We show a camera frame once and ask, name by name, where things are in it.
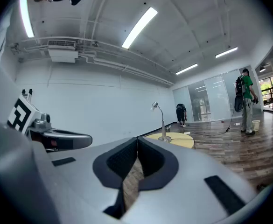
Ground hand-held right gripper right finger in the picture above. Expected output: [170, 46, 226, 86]
[126, 136, 259, 224]

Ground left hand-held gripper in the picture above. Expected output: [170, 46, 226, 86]
[7, 94, 93, 153]

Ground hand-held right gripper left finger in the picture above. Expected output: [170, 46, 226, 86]
[32, 136, 140, 224]

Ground chrome table lamp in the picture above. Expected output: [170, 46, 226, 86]
[151, 101, 172, 142]

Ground round wooden table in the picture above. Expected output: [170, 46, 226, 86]
[145, 132, 196, 150]

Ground aluminium step ladder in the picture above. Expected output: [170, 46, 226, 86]
[21, 88, 33, 100]

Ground white ceiling air conditioner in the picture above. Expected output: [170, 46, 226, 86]
[47, 39, 79, 63]

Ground frosted glass partition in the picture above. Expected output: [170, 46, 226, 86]
[172, 65, 256, 124]

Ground white ceiling pipes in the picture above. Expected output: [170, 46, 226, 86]
[79, 37, 175, 86]

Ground black backpack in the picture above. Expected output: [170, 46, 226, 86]
[234, 75, 247, 113]

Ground long ceiling light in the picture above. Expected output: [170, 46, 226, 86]
[121, 7, 159, 49]
[215, 46, 238, 59]
[175, 63, 198, 76]
[19, 0, 35, 38]

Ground black lamp cable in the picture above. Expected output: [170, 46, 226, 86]
[170, 137, 196, 150]

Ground black floor cable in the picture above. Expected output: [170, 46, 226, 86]
[194, 106, 235, 137]

